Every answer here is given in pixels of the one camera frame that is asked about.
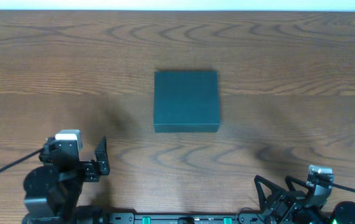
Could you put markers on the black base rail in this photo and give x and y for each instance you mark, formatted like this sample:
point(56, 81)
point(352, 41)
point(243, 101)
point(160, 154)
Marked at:
point(148, 218)

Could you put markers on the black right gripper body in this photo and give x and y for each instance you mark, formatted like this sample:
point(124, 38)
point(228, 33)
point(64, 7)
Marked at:
point(281, 202)

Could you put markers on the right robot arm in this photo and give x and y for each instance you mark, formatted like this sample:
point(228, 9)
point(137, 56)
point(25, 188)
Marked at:
point(343, 213)

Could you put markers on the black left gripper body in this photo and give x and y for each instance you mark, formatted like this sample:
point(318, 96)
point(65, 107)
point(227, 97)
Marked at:
point(90, 170)

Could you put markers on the dark green box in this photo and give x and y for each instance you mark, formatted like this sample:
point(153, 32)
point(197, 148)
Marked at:
point(186, 101)

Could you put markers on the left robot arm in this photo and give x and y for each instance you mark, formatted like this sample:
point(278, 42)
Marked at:
point(53, 190)

